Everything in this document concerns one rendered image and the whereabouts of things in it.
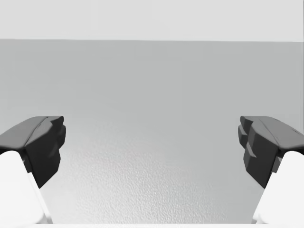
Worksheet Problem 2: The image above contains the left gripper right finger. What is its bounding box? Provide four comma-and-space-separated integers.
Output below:
237, 115, 304, 225

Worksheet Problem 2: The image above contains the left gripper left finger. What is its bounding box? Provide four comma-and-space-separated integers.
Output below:
0, 115, 67, 225

